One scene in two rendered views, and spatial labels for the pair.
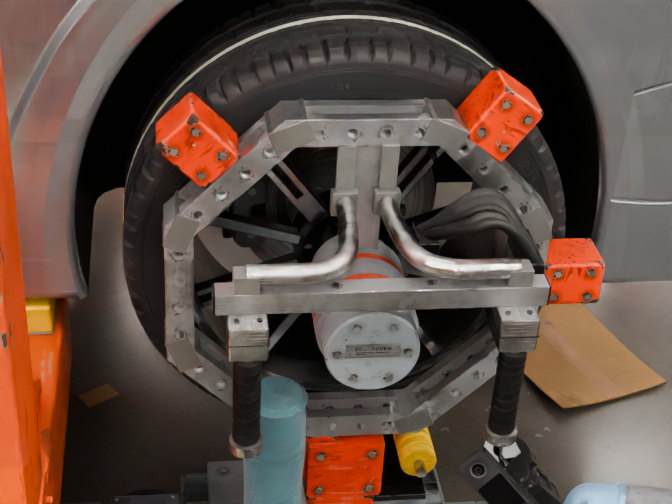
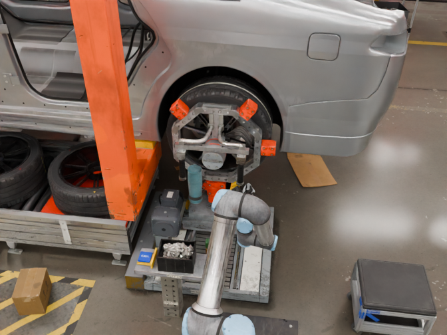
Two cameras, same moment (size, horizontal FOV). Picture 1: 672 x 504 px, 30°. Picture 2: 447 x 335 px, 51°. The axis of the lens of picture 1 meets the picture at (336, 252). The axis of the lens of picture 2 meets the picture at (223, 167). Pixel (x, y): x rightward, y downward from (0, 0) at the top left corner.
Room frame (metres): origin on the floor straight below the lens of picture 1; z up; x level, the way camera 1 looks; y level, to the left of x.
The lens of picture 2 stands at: (-0.75, -0.71, 2.50)
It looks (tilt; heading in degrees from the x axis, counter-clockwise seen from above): 38 degrees down; 16
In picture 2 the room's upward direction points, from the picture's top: 1 degrees clockwise
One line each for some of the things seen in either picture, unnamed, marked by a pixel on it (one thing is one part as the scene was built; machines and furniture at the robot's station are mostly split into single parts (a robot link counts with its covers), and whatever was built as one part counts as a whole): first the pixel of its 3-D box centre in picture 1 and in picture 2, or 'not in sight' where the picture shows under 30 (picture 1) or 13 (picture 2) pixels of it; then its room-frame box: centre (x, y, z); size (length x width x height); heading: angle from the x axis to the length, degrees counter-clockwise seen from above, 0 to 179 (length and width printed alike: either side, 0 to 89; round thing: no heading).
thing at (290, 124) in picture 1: (354, 279); (216, 144); (1.50, -0.03, 0.85); 0.54 x 0.07 x 0.54; 99
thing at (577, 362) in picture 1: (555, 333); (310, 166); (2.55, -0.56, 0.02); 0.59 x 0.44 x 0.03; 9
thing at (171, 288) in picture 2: not in sight; (171, 288); (0.85, 0.05, 0.21); 0.10 x 0.10 x 0.42; 9
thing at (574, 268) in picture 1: (565, 271); (268, 147); (1.55, -0.34, 0.85); 0.09 x 0.08 x 0.07; 99
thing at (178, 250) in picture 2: not in sight; (177, 255); (0.86, 0.01, 0.51); 0.20 x 0.14 x 0.13; 102
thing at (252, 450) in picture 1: (246, 401); (181, 168); (1.24, 0.10, 0.83); 0.04 x 0.04 x 0.16
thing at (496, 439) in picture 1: (506, 391); (240, 173); (1.29, -0.23, 0.83); 0.04 x 0.04 x 0.16
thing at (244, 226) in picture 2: not in sight; (245, 221); (1.13, -0.31, 0.62); 0.12 x 0.09 x 0.10; 9
